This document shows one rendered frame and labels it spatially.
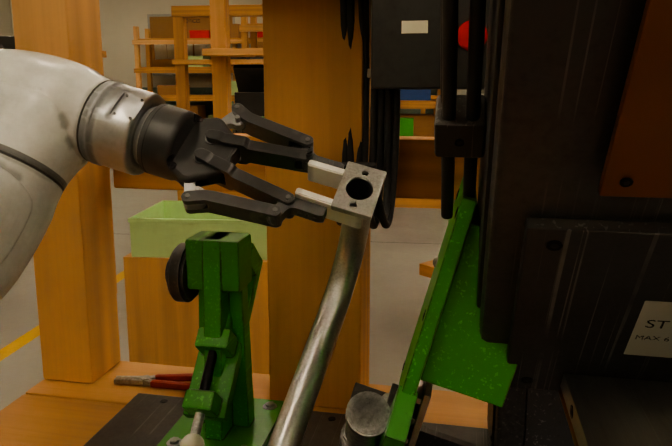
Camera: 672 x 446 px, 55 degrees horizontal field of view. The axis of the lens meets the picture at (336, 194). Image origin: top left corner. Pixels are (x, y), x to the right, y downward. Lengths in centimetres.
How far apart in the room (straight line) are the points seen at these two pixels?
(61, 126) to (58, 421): 50
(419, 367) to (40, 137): 42
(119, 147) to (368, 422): 35
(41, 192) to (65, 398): 50
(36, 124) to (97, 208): 42
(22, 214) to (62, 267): 43
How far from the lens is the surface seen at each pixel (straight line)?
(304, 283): 93
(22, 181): 68
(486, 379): 55
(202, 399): 80
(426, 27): 76
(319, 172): 64
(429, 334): 53
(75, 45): 105
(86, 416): 105
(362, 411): 56
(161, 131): 65
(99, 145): 68
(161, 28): 1137
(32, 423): 106
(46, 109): 69
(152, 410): 99
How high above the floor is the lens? 136
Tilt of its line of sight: 10 degrees down
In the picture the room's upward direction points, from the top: straight up
